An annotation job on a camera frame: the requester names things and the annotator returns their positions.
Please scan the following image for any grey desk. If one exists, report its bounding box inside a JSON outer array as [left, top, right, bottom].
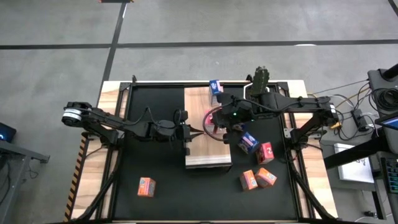
[[0, 139, 50, 215]]

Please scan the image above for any yellow-black hazard tape strip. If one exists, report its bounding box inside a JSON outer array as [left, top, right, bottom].
[[63, 133, 90, 222]]

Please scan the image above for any black laptop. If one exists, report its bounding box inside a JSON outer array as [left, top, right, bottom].
[[0, 122, 17, 143]]

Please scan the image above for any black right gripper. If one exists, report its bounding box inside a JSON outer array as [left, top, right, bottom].
[[213, 92, 249, 144]]

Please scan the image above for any white board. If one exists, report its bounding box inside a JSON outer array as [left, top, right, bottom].
[[333, 142, 376, 184]]

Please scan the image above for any grey equipment cart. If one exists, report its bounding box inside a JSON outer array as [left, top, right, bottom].
[[367, 63, 398, 118]]

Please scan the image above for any black beam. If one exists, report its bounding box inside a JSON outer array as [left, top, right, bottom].
[[323, 135, 398, 170]]

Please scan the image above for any tablet screen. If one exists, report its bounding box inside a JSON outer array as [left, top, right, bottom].
[[374, 114, 398, 131]]

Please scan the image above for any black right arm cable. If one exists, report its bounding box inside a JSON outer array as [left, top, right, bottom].
[[202, 105, 228, 142]]

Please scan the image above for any orange Mini-Wheats cereal box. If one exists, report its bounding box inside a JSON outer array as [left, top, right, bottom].
[[254, 167, 278, 189], [239, 169, 259, 192], [137, 177, 157, 198]]

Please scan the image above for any black keyboard with coloured keys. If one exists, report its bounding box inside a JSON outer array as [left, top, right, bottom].
[[379, 156, 398, 195]]

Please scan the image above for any black table frame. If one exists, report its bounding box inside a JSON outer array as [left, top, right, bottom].
[[70, 74, 338, 224]]

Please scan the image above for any blue Frosted Flakes cereal box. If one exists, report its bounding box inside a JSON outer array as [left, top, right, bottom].
[[238, 131, 261, 155], [208, 79, 223, 97]]

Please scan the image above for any black-framed wooden shelf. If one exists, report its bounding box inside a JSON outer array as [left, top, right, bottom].
[[184, 86, 233, 170]]

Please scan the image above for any black cable coil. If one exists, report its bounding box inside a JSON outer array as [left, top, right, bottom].
[[371, 88, 398, 112]]

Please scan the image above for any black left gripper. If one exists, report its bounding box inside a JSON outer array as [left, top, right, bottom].
[[172, 108, 205, 156]]

